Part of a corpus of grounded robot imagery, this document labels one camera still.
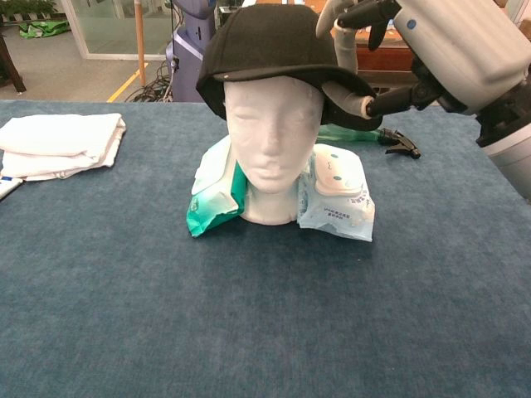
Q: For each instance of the green spray bottle black trigger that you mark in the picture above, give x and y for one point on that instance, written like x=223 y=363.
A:
x=398 y=143

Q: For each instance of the green bag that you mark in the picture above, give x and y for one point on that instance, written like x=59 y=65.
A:
x=45 y=28

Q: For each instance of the green wet wipes pack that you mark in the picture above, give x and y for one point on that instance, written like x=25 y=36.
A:
x=211 y=178

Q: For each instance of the white framed glass partition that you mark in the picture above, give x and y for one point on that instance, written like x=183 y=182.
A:
x=116 y=29

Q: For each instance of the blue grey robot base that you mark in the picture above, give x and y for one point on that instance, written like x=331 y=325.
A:
x=186 y=62

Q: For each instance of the wooden pole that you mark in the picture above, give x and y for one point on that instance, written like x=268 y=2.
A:
x=140 y=41

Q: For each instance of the black baseball cap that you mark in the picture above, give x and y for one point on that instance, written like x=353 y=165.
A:
x=269 y=41

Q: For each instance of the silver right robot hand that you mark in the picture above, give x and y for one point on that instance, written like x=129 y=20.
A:
x=456 y=41

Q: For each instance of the brown wooden mahjong table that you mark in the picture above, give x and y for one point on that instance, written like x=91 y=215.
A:
x=390 y=62

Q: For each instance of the light blue wet wipes pack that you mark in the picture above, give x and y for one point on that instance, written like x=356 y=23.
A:
x=336 y=215

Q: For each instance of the folded white cloth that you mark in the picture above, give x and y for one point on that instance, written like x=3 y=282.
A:
x=54 y=141

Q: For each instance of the blue table mat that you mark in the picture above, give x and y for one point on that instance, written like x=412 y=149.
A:
x=265 y=311

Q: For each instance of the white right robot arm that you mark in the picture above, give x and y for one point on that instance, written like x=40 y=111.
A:
x=514 y=161

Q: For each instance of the white foam mannequin head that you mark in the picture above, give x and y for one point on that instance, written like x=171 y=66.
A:
x=269 y=124

